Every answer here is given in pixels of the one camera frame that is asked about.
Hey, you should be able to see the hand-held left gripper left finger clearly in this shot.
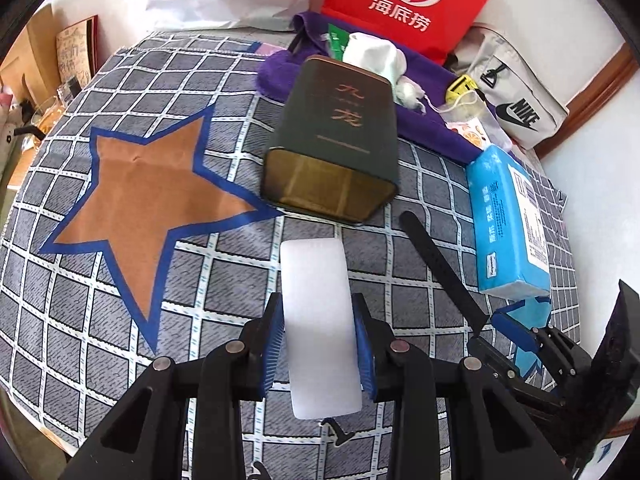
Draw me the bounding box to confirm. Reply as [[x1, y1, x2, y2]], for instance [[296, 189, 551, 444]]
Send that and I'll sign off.
[[57, 292, 286, 480]]

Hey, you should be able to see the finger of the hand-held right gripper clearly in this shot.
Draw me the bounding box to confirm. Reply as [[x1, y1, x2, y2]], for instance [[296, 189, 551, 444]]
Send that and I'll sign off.
[[491, 310, 586, 376], [467, 335, 551, 406]]

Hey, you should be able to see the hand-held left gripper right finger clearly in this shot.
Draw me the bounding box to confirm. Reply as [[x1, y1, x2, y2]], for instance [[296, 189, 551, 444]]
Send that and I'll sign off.
[[352, 294, 571, 480]]

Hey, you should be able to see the white sponge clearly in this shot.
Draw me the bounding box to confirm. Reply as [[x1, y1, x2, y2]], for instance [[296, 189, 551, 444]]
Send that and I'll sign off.
[[279, 239, 363, 421]]

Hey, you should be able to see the black watch strap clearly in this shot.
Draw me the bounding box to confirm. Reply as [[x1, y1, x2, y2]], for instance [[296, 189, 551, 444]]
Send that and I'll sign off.
[[398, 211, 493, 338]]

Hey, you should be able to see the fruit print packet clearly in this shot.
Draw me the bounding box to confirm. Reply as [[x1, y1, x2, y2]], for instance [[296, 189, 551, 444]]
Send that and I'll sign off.
[[440, 97, 506, 153]]

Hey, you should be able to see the yellow mini bag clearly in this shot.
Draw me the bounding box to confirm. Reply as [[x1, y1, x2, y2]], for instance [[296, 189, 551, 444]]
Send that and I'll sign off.
[[446, 74, 478, 103]]

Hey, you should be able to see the white drawstring pouch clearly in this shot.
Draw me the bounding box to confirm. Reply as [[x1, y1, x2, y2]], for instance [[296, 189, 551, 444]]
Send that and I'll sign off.
[[342, 32, 426, 111]]

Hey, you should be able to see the green sachet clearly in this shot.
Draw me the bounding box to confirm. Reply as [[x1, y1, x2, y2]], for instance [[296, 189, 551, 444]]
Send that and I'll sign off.
[[327, 22, 353, 61]]

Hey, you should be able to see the blue tissue pack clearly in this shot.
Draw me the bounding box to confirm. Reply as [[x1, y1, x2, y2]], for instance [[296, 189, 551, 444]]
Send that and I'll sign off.
[[466, 144, 552, 297]]

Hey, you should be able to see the grey checked blanket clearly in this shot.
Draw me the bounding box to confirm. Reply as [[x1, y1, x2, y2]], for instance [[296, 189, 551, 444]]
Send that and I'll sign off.
[[0, 30, 568, 480]]

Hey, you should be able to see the dark green tin box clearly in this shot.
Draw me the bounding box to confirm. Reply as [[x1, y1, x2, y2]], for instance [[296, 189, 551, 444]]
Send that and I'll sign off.
[[260, 56, 401, 224]]

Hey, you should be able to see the grey waist bag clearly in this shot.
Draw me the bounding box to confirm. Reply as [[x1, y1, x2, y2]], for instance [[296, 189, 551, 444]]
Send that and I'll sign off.
[[452, 25, 571, 151]]

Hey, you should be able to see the purple towel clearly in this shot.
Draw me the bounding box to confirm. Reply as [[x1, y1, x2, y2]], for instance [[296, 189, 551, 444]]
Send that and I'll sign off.
[[256, 10, 488, 166]]

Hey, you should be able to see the brown book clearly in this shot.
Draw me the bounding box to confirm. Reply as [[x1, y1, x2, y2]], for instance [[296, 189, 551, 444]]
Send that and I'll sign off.
[[54, 16, 101, 91]]

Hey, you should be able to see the wooden headboard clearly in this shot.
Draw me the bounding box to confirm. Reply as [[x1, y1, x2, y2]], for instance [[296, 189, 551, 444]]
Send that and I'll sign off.
[[0, 7, 66, 106]]

